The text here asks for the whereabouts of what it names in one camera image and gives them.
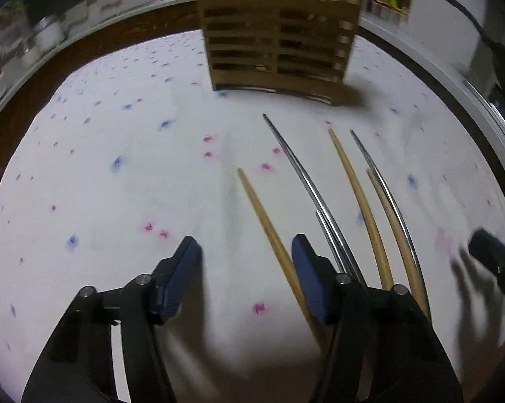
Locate long silver metal chopstick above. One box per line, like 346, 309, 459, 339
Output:
263, 114, 367, 286

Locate short silver metal chopstick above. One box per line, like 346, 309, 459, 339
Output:
316, 210, 353, 276

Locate wooden chopstick long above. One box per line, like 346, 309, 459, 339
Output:
328, 128, 395, 290

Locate gas stove top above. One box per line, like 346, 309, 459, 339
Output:
462, 75, 505, 157

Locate white floral tablecloth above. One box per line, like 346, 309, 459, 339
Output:
0, 31, 505, 402

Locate wooden lower cabinets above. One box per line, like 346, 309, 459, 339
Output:
0, 0, 199, 172

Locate spice jar set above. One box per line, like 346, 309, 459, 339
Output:
367, 0, 407, 25

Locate wooden utensil holder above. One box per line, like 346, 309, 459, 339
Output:
196, 0, 362, 105

